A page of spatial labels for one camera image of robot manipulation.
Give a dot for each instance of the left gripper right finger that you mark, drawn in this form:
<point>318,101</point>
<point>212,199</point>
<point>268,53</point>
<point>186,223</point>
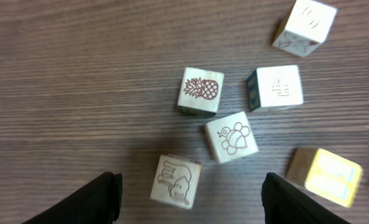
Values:
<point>285,204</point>

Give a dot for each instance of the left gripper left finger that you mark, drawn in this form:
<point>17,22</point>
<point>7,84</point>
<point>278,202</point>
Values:
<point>99,201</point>

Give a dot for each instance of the elephant block green side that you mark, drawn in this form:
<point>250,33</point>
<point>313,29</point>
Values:
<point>176,181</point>

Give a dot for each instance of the bee block blue side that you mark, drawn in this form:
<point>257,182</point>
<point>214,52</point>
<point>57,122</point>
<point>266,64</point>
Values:
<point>231,138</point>

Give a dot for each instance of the yellow top block centre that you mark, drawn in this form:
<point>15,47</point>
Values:
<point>326,174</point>

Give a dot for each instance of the white number four block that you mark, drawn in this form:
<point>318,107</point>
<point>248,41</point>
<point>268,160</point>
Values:
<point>274,88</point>

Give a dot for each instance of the pineapple block green side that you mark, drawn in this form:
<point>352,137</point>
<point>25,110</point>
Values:
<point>200,92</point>

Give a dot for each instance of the white block top centre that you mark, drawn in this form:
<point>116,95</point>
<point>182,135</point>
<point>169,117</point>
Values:
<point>305,27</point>

